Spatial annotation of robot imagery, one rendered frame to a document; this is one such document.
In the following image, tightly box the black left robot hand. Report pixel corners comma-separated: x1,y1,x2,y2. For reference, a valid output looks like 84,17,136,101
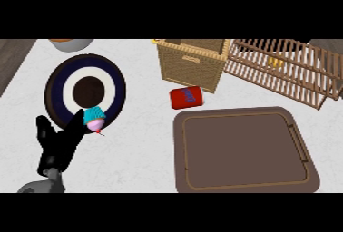
36,108,86,178

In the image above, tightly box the wooden slatted tiered shelf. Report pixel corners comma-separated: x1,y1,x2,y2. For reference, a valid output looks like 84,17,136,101
222,39,343,111

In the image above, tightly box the yellow lemon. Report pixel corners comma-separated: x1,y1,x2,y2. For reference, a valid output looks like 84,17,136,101
266,57,285,69

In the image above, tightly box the grey bowl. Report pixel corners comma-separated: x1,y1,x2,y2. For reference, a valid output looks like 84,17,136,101
49,39,95,53

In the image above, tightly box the cupcake with teal wrapper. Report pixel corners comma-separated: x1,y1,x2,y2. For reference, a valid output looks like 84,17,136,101
83,106,108,136

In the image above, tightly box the red can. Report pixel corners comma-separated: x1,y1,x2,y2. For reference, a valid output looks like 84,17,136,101
169,85,206,111

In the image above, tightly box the dark blue and white plate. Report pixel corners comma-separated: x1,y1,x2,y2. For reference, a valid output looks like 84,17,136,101
44,53,127,131

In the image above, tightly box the brown tray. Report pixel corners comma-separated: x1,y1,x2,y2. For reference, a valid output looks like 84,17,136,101
172,106,322,194

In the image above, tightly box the wicker basket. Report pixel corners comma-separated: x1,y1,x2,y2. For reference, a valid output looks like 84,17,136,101
152,39,234,94

